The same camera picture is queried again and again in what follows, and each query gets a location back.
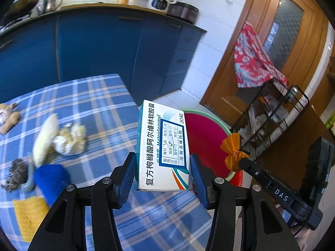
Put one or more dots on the metal kettle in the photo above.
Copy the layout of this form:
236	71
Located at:
52	4

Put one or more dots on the black wok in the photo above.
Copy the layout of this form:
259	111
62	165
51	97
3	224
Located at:
21	5

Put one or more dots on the orange twisted candy wrapper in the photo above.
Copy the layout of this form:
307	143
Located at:
231	159

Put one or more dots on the red bin with green rim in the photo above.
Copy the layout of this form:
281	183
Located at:
204	136

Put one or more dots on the dark rice cooker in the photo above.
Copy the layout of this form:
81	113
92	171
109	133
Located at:
183	11

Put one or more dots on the blue cloth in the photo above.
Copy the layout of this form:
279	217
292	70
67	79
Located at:
52	180

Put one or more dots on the wooden door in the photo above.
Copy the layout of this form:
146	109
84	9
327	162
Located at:
261	10

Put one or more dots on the blue kitchen base cabinets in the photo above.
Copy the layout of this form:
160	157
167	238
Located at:
91	44

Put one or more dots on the grey steel wool scourer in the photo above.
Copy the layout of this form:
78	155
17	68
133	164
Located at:
17	176

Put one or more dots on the cream foam sleeve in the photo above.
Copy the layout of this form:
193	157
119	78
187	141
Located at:
45	138

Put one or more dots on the red floral cloth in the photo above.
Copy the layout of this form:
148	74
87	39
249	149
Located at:
251	57

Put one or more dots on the gas stove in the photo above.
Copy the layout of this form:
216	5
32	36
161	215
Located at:
13	22

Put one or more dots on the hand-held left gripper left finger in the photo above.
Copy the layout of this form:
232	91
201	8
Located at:
125	180

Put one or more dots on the teal and white medicine box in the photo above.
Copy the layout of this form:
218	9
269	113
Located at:
162	149

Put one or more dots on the ginger root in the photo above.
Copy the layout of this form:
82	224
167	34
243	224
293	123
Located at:
11	121

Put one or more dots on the garlic bulb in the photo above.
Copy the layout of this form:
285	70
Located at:
3	115

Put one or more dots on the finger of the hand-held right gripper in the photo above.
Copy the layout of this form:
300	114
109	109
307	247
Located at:
255	172

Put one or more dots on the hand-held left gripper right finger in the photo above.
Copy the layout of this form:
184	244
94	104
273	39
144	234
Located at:
199	180

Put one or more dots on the large yellow foam net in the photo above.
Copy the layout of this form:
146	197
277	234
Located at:
28	217

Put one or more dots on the blue plaid tablecloth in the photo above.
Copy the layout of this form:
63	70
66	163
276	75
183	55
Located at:
91	104

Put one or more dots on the shiny wrapper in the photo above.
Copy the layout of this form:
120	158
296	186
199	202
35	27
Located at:
69	141

